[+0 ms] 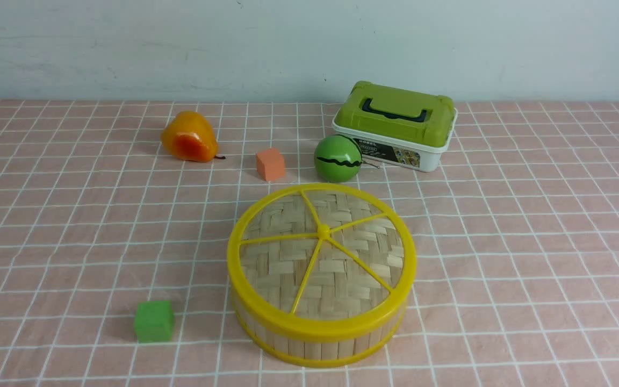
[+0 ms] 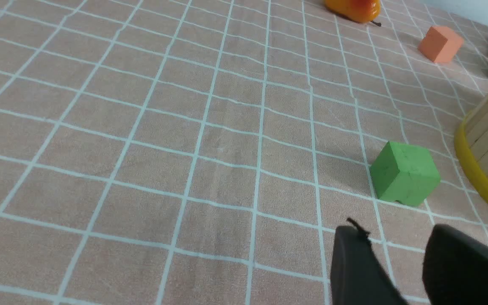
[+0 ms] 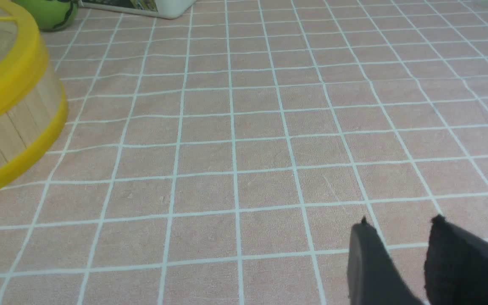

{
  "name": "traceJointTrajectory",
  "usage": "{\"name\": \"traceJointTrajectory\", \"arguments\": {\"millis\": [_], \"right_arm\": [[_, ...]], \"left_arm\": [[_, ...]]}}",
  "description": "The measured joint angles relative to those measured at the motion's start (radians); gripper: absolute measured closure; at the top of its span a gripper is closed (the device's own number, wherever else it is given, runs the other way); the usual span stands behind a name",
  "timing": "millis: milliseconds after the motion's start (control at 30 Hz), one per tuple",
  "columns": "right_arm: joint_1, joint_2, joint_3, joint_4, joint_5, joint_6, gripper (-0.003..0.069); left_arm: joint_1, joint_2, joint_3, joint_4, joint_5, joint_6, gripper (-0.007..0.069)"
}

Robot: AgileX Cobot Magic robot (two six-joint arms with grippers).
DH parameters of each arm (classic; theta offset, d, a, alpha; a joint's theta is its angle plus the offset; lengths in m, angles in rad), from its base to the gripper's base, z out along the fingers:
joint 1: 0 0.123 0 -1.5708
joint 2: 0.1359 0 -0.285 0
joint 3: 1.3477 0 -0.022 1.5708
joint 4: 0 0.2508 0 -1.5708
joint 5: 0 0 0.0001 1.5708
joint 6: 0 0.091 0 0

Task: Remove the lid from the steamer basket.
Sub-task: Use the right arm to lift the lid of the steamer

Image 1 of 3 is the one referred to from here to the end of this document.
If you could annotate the yellow woven steamer lid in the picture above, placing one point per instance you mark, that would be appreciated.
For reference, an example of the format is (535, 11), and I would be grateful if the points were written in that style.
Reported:
(320, 262)

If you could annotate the bamboo steamer basket yellow rim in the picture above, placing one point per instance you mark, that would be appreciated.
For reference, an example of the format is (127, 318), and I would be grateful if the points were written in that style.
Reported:
(317, 354)

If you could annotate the green toy watermelon ball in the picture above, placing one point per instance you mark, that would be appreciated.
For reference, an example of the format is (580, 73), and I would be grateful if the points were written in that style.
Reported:
(338, 159)

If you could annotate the orange foam cube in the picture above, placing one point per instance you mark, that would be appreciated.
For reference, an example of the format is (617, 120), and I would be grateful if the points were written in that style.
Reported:
(270, 164)

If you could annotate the green lidded white storage box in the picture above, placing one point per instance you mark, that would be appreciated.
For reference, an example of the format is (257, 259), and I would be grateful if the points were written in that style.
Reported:
(408, 128)

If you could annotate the orange yellow toy pear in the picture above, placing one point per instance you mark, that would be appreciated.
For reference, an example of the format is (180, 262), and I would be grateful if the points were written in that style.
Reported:
(190, 137)

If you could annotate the green foam cube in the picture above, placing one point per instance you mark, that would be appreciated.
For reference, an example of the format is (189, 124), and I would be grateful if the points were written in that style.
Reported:
(154, 321)

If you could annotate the pink checkered tablecloth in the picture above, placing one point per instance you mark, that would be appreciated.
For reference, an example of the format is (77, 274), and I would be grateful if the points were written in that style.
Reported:
(517, 233)

